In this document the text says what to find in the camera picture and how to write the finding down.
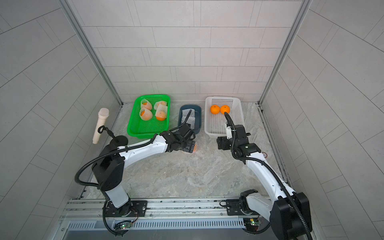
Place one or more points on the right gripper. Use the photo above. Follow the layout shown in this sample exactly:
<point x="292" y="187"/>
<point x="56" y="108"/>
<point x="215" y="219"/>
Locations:
<point x="225" y="139"/>

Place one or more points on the green circuit board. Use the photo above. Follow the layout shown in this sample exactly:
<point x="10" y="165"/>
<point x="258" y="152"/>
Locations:
<point x="123" y="226"/>
<point x="251" y="225"/>

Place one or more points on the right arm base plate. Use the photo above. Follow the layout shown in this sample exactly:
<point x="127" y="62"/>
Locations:
<point x="236" y="207"/>

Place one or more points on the right green circuit board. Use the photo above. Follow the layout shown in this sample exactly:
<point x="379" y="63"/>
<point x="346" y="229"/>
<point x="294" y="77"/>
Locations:
<point x="251" y="225"/>

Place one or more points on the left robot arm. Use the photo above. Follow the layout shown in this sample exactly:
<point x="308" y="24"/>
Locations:
<point x="106" y="171"/>

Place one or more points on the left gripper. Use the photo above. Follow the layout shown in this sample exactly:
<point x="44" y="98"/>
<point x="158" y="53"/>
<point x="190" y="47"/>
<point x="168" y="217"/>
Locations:
<point x="191" y="145"/>

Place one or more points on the green plastic basket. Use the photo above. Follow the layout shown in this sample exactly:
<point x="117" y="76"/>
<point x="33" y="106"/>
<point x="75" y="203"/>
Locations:
<point x="146" y="129"/>

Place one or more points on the white foam net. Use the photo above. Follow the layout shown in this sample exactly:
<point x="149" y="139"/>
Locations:
<point x="186" y="111"/>
<point x="190" y="121"/>

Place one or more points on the left green circuit board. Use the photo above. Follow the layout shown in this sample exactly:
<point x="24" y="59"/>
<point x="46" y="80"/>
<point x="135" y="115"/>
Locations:
<point x="123" y="226"/>

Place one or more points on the white plastic basket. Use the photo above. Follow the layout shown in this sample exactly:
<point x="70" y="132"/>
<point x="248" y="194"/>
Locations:
<point x="215" y="125"/>

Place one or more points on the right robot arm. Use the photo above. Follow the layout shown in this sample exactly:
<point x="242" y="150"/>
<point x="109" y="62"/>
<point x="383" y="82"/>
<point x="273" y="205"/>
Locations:
<point x="287" y="211"/>

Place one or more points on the dark blue plastic tub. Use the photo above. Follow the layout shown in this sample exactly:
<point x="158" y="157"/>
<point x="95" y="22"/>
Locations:
<point x="198" y="116"/>

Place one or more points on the aluminium rail frame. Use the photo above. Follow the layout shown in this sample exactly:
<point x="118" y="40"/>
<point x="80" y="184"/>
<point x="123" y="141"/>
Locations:
<point x="161" y="214"/>

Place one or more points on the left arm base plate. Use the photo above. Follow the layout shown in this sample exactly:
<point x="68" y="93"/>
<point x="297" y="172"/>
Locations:
<point x="130" y="209"/>

